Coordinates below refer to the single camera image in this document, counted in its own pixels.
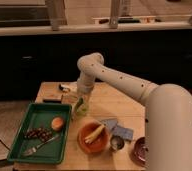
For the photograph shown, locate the green chili pepper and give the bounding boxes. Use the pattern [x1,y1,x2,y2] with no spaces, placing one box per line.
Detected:
[76,97,84,110]

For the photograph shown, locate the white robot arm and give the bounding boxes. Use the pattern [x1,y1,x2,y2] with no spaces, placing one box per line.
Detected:
[77,53,192,171]

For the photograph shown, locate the green plastic cup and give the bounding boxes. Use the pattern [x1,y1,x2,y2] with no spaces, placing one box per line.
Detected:
[75,105,89,116]

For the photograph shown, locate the small metal cup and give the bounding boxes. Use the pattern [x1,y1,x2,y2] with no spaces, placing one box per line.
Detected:
[110,136,125,152]

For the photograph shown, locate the clear glass jar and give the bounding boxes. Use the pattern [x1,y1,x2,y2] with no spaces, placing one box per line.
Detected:
[68,92,79,103]

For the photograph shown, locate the white citrus squeezer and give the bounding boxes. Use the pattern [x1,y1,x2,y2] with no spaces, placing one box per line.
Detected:
[59,83,77,93]

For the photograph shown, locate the blue cloth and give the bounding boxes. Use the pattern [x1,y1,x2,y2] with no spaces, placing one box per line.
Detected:
[101,118,133,141]

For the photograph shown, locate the orange fruit half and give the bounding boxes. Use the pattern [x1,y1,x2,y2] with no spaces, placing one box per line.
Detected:
[51,117,64,131]

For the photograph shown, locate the yellow corn cob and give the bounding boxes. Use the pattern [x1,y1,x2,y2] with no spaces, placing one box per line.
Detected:
[85,124,105,144]

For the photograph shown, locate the orange bowl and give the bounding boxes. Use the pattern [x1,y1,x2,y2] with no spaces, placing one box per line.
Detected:
[77,122,109,154]

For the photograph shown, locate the bunch of dark grapes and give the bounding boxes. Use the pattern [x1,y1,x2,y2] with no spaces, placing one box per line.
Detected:
[24,127,52,142]

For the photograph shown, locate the green plastic tray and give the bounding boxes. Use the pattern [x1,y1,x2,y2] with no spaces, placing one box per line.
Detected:
[7,103,71,164]

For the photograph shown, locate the dark purple bowl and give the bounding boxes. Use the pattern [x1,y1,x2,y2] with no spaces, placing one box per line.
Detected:
[131,137,145,167]

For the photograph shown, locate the metal fork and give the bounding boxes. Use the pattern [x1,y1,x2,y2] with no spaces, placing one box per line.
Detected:
[22,135,60,157]

